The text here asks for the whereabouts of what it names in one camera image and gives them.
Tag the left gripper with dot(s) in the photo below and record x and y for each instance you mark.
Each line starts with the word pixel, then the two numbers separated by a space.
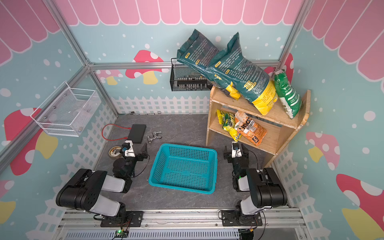
pixel 144 150

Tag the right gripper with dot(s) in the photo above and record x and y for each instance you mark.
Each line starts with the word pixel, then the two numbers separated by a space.
pixel 228 155

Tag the small light green bag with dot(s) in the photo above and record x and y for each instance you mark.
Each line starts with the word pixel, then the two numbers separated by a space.
pixel 289 97

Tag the dark green fertilizer bag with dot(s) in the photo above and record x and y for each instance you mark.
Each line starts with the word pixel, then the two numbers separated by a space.
pixel 197 53
pixel 251 81

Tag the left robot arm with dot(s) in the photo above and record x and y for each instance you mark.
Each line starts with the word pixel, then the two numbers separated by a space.
pixel 83 190

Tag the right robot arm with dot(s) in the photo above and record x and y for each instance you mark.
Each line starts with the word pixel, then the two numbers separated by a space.
pixel 264 187

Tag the orange snack bag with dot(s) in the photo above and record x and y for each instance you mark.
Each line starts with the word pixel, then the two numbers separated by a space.
pixel 249 128

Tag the wooden shelf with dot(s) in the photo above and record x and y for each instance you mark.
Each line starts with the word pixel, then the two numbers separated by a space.
pixel 280 128

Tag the yellow snack bag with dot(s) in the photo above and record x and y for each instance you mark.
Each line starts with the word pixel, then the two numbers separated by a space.
pixel 227 121

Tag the black box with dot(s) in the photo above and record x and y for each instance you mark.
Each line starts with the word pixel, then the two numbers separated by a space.
pixel 137 133

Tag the tape roll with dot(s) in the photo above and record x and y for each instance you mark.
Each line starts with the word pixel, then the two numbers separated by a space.
pixel 115 152

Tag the teal plastic basket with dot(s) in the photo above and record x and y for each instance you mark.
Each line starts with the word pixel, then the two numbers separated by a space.
pixel 185 168

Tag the green circuit board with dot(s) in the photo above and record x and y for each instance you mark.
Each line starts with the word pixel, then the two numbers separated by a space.
pixel 121 234

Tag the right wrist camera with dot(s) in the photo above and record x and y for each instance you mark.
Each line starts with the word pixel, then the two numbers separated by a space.
pixel 236 150

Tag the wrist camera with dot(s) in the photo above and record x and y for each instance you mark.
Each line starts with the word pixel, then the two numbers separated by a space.
pixel 236 150
pixel 127 149

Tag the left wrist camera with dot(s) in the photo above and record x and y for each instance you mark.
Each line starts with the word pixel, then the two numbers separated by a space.
pixel 127 149

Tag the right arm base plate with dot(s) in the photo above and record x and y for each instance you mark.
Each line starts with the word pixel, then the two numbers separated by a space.
pixel 233 218

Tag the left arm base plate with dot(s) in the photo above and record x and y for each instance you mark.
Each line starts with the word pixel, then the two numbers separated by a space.
pixel 129 219

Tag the black wire mesh basket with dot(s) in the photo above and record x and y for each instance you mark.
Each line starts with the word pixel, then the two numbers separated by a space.
pixel 184 78

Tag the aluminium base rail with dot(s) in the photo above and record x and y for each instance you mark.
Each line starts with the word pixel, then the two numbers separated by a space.
pixel 190 224

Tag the white wire mesh basket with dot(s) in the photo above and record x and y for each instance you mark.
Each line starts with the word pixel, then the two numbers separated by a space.
pixel 67 111

